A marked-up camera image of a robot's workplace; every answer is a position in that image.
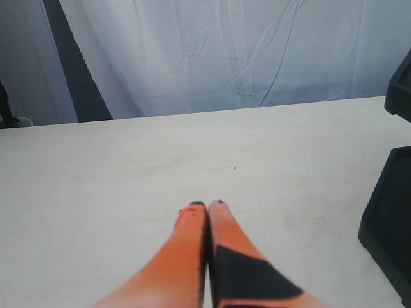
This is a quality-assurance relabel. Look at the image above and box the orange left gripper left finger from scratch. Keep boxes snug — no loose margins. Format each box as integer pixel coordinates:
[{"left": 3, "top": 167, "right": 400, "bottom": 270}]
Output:
[{"left": 92, "top": 202, "right": 207, "bottom": 307}]

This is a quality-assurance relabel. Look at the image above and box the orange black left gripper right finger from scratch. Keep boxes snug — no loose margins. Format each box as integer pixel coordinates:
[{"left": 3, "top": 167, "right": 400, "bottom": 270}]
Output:
[{"left": 208, "top": 200, "right": 327, "bottom": 307}]

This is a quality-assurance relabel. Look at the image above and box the black metal rack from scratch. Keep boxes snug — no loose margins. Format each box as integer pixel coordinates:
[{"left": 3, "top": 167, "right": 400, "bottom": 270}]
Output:
[{"left": 357, "top": 47, "right": 411, "bottom": 308}]

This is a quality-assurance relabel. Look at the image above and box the white backdrop cloth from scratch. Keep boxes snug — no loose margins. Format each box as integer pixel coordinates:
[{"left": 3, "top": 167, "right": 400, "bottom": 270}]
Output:
[{"left": 1, "top": 1, "right": 410, "bottom": 125}]

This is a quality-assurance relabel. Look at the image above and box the black object at left edge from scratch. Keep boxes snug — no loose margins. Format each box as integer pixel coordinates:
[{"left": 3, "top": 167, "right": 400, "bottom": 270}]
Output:
[{"left": 0, "top": 83, "right": 19, "bottom": 128}]

